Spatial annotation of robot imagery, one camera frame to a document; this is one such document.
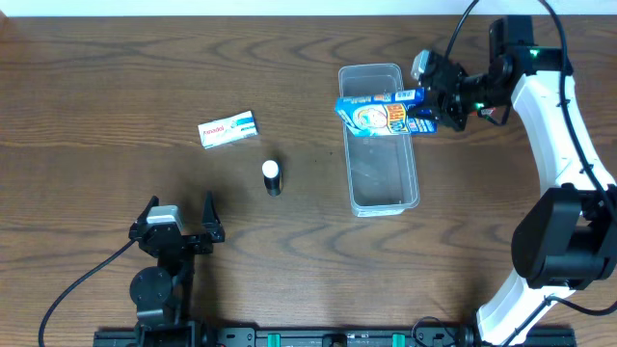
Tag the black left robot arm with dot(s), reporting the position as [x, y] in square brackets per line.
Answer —
[162, 293]

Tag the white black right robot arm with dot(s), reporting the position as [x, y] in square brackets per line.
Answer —
[568, 239]

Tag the clear plastic container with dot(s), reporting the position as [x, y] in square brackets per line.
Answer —
[381, 170]

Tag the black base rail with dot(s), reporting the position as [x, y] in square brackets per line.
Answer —
[249, 337]

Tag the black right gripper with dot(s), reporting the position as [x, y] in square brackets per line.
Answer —
[446, 96]

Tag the blue Kool Fever box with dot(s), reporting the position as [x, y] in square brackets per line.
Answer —
[384, 114]

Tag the white green Panadol box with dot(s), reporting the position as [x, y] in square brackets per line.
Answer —
[227, 130]

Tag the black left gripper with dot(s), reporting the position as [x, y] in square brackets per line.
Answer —
[188, 242]

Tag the black bottle white cap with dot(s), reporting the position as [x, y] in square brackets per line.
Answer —
[272, 176]

